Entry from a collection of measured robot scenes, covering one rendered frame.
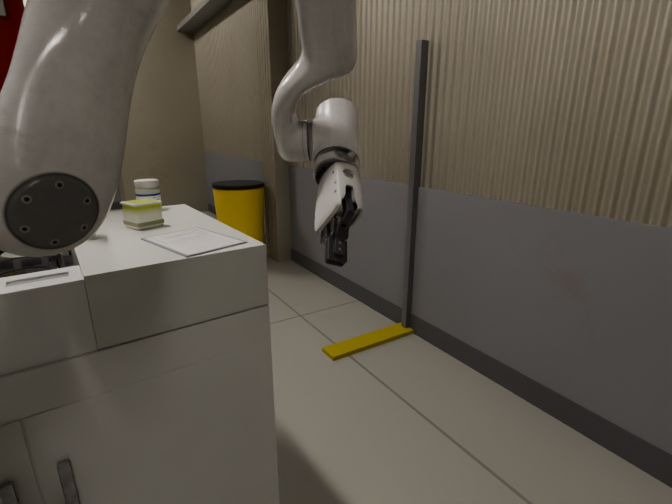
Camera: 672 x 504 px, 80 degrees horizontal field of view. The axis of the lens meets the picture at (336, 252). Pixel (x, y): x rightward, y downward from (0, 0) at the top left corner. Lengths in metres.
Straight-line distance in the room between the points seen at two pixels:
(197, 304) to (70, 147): 0.53
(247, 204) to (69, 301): 2.88
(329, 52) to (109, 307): 0.59
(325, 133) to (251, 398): 0.65
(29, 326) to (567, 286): 1.74
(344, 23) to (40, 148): 0.43
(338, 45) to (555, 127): 1.32
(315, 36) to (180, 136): 5.79
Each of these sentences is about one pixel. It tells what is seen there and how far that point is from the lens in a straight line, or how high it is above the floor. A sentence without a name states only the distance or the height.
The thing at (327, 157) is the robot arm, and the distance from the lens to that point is 0.70.
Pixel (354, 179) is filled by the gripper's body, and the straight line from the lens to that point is 0.67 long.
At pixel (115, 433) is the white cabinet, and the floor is 0.63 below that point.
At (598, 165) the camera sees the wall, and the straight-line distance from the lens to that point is 1.79.
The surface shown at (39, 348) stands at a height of 0.85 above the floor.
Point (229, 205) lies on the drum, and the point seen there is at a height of 0.58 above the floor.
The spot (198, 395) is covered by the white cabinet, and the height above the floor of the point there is 0.65.
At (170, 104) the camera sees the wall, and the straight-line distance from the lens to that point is 6.40.
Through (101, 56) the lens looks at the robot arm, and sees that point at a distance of 0.46.
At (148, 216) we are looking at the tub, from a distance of 1.13.
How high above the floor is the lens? 1.21
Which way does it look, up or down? 17 degrees down
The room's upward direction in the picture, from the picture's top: straight up
